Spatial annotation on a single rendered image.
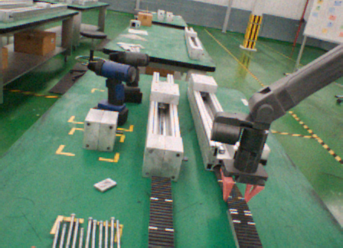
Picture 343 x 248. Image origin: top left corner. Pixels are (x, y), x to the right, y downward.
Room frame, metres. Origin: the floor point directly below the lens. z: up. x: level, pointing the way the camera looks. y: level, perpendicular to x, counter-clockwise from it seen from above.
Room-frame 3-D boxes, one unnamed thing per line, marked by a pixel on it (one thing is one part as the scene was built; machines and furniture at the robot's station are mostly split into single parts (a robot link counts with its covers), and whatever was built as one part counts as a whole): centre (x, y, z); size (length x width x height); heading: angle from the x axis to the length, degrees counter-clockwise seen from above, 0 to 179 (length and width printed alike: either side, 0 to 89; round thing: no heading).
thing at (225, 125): (0.69, -0.15, 1.02); 0.12 x 0.09 x 0.12; 87
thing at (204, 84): (1.52, -0.12, 0.87); 0.16 x 0.11 x 0.07; 5
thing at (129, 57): (1.36, 0.24, 0.89); 0.20 x 0.08 x 0.22; 116
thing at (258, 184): (0.69, -0.21, 0.85); 0.07 x 0.07 x 0.09; 6
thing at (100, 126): (0.91, 0.20, 0.83); 0.11 x 0.10 x 0.10; 98
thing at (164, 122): (1.25, 0.05, 0.82); 0.80 x 0.10 x 0.09; 5
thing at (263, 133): (0.69, -0.19, 0.98); 0.07 x 0.06 x 0.07; 87
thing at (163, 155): (0.81, -0.01, 0.83); 0.12 x 0.09 x 0.10; 95
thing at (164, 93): (1.25, 0.05, 0.87); 0.16 x 0.11 x 0.07; 5
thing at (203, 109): (1.27, -0.14, 0.82); 0.80 x 0.10 x 0.09; 5
